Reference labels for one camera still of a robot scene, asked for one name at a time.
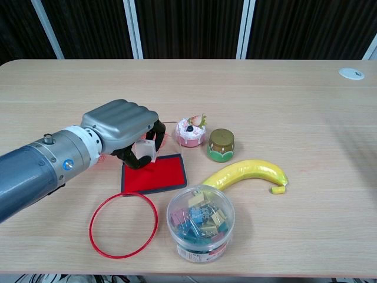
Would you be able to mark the green jar gold lid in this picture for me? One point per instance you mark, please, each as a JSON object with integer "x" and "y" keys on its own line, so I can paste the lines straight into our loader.
{"x": 221, "y": 147}

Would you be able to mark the clear tub of binder clips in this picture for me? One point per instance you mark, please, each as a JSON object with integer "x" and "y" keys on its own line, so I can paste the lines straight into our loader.
{"x": 200, "y": 224}

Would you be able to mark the red ink pad clear lid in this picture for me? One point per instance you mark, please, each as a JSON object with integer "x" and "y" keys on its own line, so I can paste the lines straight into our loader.
{"x": 159, "y": 174}

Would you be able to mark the left black-silver robot hand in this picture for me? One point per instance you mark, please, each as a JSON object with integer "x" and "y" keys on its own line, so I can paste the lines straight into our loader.
{"x": 120, "y": 123}

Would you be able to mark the yellow toy banana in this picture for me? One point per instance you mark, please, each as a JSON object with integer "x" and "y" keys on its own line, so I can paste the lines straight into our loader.
{"x": 247, "y": 171}

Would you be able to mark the pink toy cupcake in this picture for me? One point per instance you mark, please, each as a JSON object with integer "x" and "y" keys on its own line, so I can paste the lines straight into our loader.
{"x": 190, "y": 135}

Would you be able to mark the white aluminium partition post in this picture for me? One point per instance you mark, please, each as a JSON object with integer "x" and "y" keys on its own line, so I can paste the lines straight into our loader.
{"x": 246, "y": 29}
{"x": 134, "y": 29}
{"x": 371, "y": 51}
{"x": 47, "y": 29}

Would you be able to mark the small red stamp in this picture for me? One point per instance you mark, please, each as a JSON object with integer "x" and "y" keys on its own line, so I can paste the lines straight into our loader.
{"x": 145, "y": 150}

